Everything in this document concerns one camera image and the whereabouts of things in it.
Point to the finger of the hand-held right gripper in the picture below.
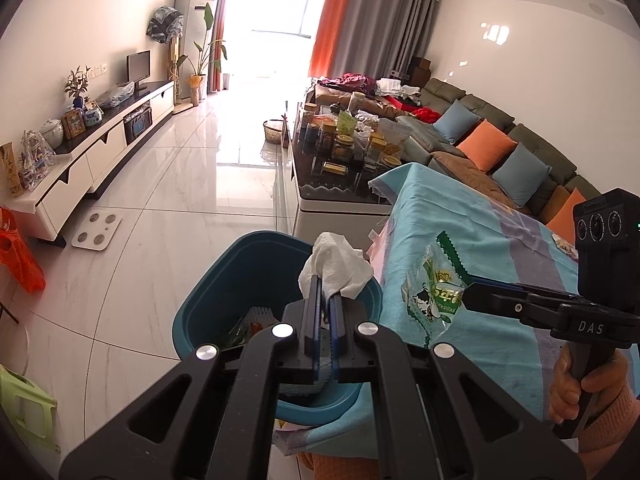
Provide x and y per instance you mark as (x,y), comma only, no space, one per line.
(510,305)
(540,291)

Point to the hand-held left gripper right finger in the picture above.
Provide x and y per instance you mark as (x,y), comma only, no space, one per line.
(336,345)

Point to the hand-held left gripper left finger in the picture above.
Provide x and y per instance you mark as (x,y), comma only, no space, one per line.
(316,340)

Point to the clear green snack bag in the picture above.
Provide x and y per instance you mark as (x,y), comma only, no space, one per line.
(435,300)

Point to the white tissue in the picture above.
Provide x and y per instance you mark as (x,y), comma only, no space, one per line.
(335,260)

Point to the teal plastic bin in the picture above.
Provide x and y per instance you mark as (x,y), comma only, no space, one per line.
(230,280)

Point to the person's right hand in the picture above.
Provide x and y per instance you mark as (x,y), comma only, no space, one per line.
(562,395)

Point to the teal striped tablecloth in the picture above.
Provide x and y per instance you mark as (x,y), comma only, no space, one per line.
(500,360)

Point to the orange pillow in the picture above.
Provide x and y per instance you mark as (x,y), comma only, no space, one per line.
(486,145)
(562,217)

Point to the blue pillow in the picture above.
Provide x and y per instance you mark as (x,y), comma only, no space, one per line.
(455,121)
(522,175)

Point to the glass top coffee table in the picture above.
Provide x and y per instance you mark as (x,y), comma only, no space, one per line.
(325,190)

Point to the gold flat box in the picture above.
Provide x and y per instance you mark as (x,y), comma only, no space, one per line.
(335,167)

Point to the group of glass jars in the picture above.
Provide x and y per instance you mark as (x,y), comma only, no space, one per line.
(345,147)

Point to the wicker basket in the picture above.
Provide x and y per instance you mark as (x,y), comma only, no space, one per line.
(274,132)

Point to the red cloth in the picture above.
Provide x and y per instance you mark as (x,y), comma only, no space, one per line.
(420,111)

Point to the green snack packet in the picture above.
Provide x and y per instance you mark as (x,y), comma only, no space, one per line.
(346,122)

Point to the white bathroom scale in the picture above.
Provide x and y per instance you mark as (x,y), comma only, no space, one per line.
(97,231)

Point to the white clothes pile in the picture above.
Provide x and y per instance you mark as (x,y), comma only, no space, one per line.
(397,87)

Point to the brown cardboard boxes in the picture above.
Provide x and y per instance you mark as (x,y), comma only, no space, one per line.
(417,69)

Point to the maroon clothes pile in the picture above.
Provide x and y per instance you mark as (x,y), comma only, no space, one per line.
(347,84)

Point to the small grey waste can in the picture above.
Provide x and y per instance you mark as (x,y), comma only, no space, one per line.
(226,82)

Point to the white black tv cabinet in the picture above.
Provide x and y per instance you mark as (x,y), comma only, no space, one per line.
(100,155)

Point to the green plastic stool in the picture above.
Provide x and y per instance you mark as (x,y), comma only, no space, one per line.
(25,405)

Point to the tall leafy plant in vase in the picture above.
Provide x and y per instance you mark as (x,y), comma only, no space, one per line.
(200,60)

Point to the orange plastic bag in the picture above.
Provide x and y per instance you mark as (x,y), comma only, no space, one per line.
(20,255)

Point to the blue white porcelain jar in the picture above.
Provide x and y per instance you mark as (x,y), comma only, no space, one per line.
(93,116)

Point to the clear plastic bag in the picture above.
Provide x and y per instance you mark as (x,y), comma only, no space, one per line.
(115,96)

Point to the orange and grey curtain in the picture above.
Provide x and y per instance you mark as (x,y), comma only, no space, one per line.
(370,15)

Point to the black monitor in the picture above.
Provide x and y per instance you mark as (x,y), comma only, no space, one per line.
(138,67)

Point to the ship model in plastic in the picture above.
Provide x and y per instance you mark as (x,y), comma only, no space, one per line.
(37,162)

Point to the window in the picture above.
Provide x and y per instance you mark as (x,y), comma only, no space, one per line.
(282,10)

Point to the grey and red curtain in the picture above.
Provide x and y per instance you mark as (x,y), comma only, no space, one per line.
(222,20)

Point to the white ceramic jar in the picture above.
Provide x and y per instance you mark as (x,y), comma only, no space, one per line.
(51,132)

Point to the white standing air conditioner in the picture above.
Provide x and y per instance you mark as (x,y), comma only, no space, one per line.
(192,15)

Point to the yellow printed box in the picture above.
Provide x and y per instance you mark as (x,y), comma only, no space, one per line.
(10,170)

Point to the plant in blue vase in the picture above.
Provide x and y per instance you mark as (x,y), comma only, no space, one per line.
(76,85)

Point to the covered standing fan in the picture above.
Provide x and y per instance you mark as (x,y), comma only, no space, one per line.
(164,24)

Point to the gold picture frame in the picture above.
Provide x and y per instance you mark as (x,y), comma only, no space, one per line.
(73,124)

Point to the white wall sockets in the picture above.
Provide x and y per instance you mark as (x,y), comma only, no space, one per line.
(96,70)

